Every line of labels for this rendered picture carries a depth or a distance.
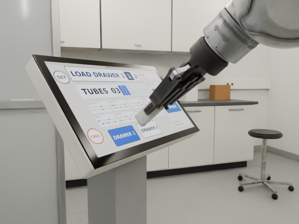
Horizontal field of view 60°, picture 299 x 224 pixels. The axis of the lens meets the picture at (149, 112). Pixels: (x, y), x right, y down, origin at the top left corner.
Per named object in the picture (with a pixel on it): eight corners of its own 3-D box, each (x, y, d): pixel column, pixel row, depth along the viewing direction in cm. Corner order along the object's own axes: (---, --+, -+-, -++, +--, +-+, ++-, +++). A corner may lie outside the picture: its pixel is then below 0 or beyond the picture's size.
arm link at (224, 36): (216, 1, 44) (191, 28, 47) (251, 40, 41) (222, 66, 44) (233, 14, 51) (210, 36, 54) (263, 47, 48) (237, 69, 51)
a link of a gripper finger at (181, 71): (204, 66, 50) (192, 64, 45) (184, 84, 52) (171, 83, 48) (196, 57, 50) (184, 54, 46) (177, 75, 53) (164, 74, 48)
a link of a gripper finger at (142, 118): (162, 108, 57) (160, 108, 56) (142, 126, 60) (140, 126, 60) (155, 97, 58) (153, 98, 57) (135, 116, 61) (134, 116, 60)
